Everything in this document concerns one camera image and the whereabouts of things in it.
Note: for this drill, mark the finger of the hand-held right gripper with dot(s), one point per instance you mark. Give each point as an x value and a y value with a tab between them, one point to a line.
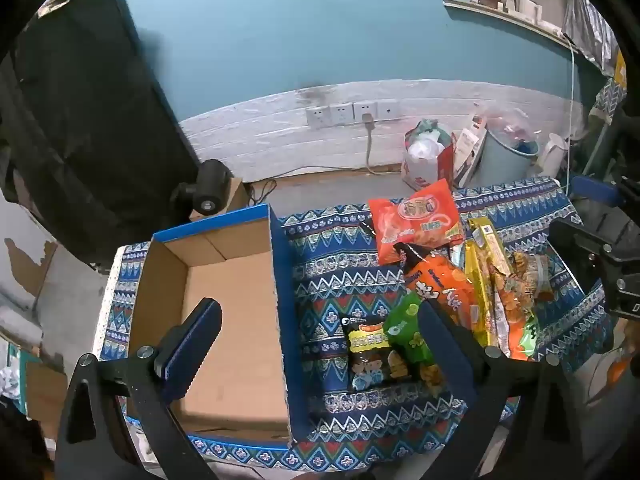
592	191
620	270

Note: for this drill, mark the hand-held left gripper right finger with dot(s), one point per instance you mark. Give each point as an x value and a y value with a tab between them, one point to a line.
440	335

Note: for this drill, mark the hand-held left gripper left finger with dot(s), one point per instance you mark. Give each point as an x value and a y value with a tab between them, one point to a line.
192	350

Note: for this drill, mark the blue cardboard box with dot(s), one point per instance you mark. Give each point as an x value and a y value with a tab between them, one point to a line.
235	320

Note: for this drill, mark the orange snack packet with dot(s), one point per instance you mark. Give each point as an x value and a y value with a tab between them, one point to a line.
440	280

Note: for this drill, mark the long plain gold snack packet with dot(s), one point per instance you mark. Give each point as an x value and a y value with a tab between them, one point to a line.
482	260

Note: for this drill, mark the green snack packet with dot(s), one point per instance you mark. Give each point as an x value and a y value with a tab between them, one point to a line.
407	327

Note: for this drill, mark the black glossy flat object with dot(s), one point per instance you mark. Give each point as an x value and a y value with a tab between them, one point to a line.
572	247

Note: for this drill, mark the gold pictured snack packet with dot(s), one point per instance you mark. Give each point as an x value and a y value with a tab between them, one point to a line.
505	305

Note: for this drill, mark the black snack packet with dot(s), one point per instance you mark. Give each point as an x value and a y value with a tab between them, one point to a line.
367	355

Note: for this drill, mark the brown snack packet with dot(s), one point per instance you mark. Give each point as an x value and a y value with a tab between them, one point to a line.
535	275

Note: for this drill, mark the pale blue trash bin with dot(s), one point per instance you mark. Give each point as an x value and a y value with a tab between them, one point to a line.
500	160

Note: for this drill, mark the red snack packet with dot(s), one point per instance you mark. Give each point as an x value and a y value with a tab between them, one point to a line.
415	220

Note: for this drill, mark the blue patterned tablecloth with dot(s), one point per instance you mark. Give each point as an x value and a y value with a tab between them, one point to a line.
340	265

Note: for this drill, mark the white and red card packaging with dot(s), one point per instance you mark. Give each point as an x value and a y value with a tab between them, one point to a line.
470	147

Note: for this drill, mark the small brown cardboard box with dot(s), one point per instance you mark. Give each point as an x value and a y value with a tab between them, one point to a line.
236	199

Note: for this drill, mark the red and white paper bag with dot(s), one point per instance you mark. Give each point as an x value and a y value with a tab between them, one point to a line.
422	172

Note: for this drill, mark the silver foil sheet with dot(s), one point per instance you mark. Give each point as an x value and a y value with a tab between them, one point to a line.
585	15

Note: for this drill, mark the white boxes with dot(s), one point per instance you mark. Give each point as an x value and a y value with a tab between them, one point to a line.
525	6

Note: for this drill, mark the black cloth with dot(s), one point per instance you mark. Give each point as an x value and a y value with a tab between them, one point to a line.
90	125

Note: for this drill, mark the black camera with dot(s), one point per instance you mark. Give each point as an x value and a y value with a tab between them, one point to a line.
207	187

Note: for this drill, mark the white wall shelf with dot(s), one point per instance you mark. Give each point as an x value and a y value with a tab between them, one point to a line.
500	14

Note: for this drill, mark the white wall socket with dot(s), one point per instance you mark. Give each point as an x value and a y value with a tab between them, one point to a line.
387	108
341	112
365	108
316	116

